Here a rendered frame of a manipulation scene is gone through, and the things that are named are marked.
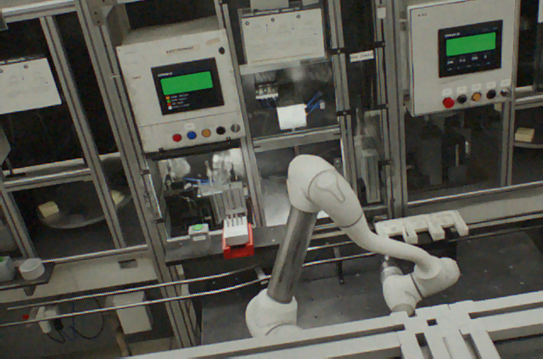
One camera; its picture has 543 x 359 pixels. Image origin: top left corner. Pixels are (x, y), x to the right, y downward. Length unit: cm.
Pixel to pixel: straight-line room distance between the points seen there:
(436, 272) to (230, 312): 92
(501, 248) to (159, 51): 172
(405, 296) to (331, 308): 44
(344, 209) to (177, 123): 85
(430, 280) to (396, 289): 13
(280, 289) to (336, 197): 48
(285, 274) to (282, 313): 15
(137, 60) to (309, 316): 124
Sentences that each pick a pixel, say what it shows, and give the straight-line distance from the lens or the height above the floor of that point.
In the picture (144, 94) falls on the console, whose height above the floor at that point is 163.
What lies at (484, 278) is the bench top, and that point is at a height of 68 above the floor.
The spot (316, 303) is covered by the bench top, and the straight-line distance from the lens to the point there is 271.
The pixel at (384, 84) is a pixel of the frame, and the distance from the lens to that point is 254.
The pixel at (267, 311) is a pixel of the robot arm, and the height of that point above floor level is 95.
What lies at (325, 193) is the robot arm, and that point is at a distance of 195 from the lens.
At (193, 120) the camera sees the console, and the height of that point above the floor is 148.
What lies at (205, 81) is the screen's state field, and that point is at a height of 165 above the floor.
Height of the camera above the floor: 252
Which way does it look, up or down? 29 degrees down
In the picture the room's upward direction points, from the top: 9 degrees counter-clockwise
